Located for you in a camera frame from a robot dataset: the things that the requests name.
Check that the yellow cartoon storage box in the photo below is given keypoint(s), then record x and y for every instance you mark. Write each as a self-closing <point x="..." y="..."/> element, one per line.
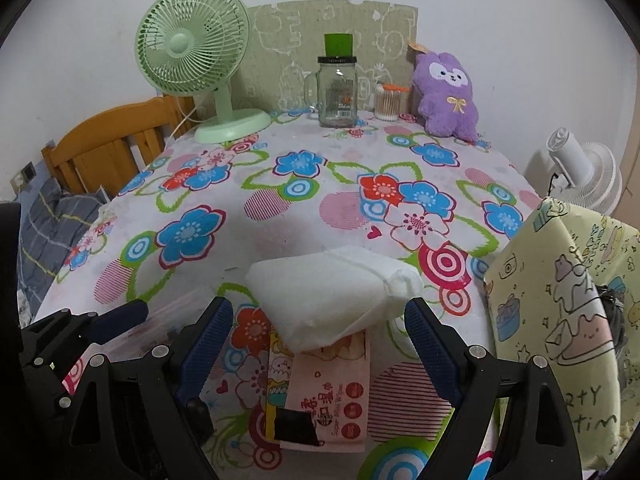
<point x="550" y="310"/>

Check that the wall power socket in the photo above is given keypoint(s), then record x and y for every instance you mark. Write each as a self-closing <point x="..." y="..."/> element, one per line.
<point x="27" y="172"/>

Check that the purple plush bunny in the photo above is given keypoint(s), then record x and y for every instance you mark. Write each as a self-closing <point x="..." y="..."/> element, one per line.
<point x="445" y="105"/>

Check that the green desk fan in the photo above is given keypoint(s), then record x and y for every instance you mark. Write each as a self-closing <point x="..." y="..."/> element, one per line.
<point x="180" y="42"/>

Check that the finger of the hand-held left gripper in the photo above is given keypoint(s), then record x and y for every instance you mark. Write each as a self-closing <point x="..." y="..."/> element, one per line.
<point x="120" y="317"/>
<point x="50" y="385"/>

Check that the glass jar with green lid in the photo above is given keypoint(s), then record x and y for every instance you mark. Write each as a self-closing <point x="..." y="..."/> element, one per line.
<point x="335" y="100"/>

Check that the wipes packet with black tape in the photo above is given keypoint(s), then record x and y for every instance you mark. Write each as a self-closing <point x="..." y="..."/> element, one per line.
<point x="325" y="395"/>

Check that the wooden bed headboard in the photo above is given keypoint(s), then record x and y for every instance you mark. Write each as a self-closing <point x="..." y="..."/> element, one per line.
<point x="100" y="145"/>

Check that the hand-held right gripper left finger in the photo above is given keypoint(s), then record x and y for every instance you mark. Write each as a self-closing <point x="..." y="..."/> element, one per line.
<point x="207" y="345"/>

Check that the cotton swab container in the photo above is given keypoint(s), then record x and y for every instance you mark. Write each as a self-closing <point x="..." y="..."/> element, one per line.
<point x="387" y="105"/>

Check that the green cartoon foam mat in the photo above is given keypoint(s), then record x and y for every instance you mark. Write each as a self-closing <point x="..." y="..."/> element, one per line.
<point x="285" y="35"/>

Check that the white soft pack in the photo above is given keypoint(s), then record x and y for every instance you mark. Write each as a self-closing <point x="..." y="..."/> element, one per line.
<point x="325" y="295"/>

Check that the floral tablecloth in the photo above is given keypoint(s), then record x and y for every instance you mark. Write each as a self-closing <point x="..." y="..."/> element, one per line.
<point x="320" y="180"/>

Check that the grey plaid pillow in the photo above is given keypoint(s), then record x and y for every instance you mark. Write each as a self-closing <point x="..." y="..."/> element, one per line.
<point x="55" y="225"/>

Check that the white standing fan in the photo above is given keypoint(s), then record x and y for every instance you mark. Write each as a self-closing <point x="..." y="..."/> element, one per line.
<point x="595" y="175"/>

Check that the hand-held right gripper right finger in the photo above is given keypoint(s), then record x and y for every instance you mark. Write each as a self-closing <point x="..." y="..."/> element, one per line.
<point x="430" y="345"/>

